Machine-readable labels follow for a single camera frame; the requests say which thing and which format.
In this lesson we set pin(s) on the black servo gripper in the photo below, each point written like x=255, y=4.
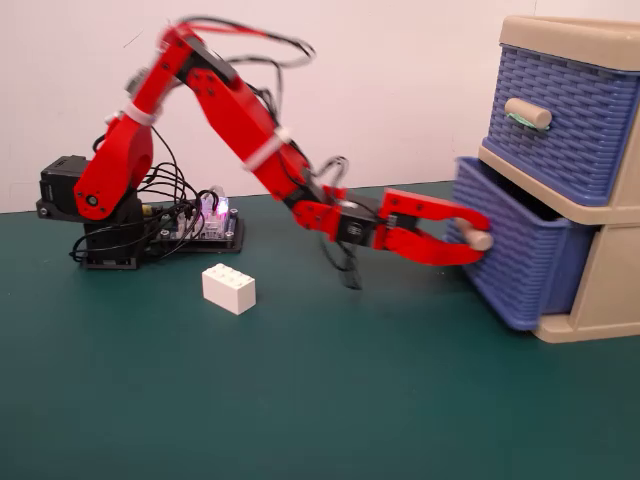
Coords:
x=361, y=225

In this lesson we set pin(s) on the white toy brick cube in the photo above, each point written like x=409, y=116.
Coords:
x=227, y=292

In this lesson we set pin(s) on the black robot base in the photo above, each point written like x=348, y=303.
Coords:
x=112, y=245

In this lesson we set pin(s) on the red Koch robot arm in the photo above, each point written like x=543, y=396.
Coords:
x=230, y=110

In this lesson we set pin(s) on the beige plastic drawer cabinet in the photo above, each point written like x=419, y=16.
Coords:
x=615, y=280

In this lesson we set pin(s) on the green tape strip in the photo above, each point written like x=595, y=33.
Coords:
x=520, y=120

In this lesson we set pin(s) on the long white zip tie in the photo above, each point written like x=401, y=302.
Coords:
x=265, y=150

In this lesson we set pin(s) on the dark green table mat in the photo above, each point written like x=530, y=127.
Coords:
x=300, y=390

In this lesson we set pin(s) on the motor controller circuit board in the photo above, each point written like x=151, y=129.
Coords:
x=210, y=235

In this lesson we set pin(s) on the short white zip tie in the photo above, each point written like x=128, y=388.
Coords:
x=140, y=116

